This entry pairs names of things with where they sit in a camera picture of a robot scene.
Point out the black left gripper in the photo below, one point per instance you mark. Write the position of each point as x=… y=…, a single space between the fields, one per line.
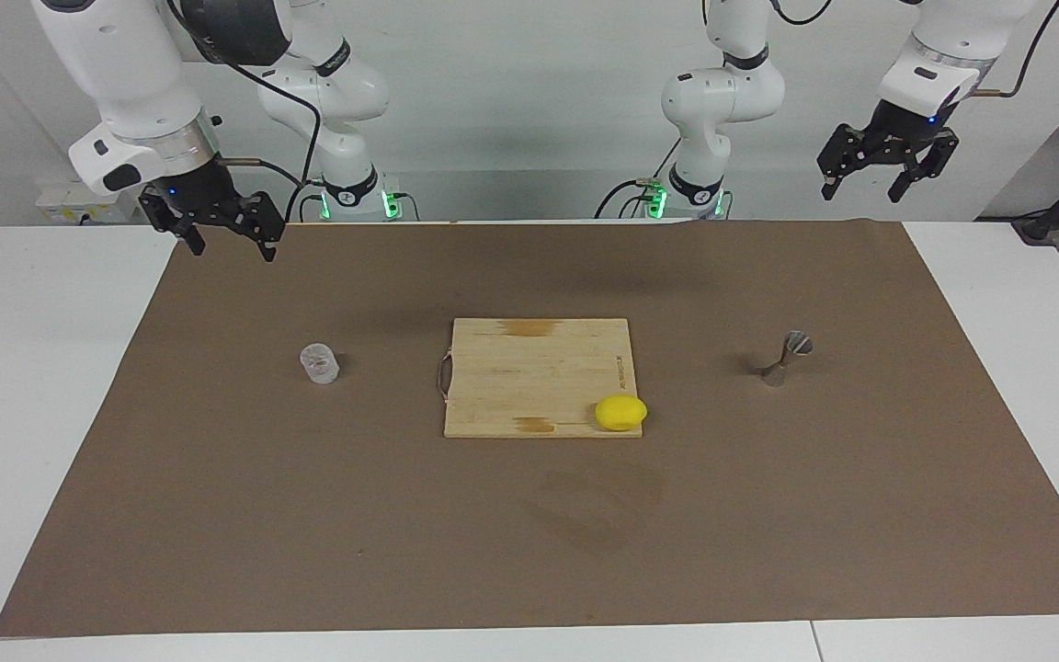
x=906 y=129

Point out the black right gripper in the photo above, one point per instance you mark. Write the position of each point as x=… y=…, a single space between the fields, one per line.
x=203 y=198

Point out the small clear plastic cup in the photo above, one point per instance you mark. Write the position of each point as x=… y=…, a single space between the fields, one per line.
x=319 y=364

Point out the metal double cone jigger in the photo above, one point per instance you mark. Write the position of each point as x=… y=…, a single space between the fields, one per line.
x=780 y=368

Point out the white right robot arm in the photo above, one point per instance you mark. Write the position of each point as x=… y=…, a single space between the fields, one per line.
x=125 y=64

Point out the wooden cutting board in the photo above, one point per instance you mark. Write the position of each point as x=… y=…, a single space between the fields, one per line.
x=529 y=377

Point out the yellow lemon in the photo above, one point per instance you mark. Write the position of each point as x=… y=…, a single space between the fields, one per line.
x=621 y=413

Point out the brown paper table mat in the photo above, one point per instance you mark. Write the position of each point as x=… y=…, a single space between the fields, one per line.
x=529 y=533

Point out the white wall power box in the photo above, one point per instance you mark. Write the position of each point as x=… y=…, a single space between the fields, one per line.
x=79 y=202

